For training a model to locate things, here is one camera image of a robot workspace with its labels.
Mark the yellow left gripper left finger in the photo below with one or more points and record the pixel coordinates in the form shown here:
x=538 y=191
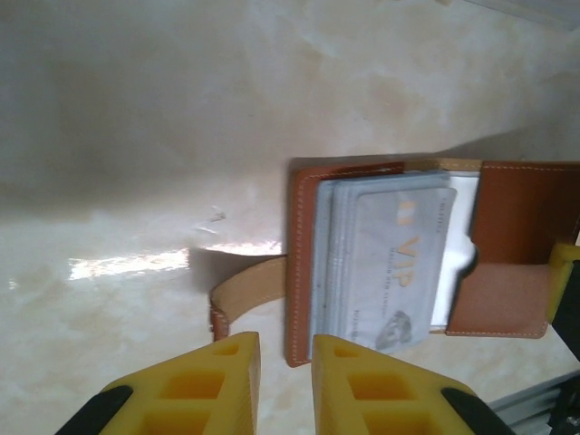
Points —
x=247 y=389

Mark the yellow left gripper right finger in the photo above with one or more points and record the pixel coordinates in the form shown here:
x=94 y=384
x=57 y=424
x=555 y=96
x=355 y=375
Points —
x=326 y=389

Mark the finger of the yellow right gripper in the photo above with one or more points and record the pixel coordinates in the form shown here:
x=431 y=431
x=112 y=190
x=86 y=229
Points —
x=559 y=281

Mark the brown leather card holder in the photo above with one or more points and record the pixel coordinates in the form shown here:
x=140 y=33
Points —
x=512 y=217

